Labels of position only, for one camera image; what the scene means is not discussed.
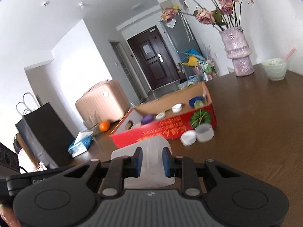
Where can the grey refrigerator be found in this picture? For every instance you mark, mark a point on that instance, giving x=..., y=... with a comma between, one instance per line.
x=181, y=39

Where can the orange fruit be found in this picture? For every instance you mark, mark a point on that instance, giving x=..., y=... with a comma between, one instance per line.
x=104, y=126

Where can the wire storage cart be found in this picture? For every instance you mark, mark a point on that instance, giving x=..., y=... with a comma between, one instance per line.
x=208, y=70

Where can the blue tissue pack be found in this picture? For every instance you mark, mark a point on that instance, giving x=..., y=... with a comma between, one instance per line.
x=81, y=144

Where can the yellow blue bags pile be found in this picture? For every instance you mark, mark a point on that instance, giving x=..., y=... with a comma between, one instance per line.
x=192, y=58

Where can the white ribbed lid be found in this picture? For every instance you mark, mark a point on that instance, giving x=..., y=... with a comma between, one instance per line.
x=188, y=138

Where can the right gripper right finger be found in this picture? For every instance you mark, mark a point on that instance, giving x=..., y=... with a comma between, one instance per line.
x=168, y=162

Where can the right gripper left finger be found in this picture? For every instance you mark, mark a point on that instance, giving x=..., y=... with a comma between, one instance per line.
x=137, y=161

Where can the person left hand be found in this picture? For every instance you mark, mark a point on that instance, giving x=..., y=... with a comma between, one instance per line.
x=9, y=217

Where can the clear glass cup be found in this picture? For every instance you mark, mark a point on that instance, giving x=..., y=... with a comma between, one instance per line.
x=92, y=124

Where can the pink spoon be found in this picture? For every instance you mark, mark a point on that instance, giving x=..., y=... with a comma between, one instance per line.
x=289, y=55

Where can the dried pink rose bouquet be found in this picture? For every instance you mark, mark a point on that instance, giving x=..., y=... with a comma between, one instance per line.
x=221, y=14

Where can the pale green ceramic bowl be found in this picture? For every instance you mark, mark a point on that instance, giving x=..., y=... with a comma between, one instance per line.
x=275, y=68

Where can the translucent plastic box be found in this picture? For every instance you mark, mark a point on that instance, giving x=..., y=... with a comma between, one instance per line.
x=152, y=174

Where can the pink ceramic vase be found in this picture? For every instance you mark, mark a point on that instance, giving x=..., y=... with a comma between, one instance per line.
x=238, y=50

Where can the white round lid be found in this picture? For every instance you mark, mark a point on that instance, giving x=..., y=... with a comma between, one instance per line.
x=176, y=108
x=160, y=116

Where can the white round jar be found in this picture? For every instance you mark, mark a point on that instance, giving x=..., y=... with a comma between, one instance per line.
x=204, y=132

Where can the dark brown entrance door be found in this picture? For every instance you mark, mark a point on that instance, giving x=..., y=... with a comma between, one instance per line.
x=154, y=58

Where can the black paper bag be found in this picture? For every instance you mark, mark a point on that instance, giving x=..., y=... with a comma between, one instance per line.
x=44, y=133

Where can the purple flower-shaped object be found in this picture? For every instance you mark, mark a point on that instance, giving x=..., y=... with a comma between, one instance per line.
x=147, y=119

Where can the pink suitcase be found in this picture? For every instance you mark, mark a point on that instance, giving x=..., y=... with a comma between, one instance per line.
x=106, y=99

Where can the blue flower-shaped lid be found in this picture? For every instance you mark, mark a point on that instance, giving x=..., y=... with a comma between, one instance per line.
x=192, y=101

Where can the red cardboard box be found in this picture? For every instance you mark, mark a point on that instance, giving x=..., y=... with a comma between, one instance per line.
x=129, y=130

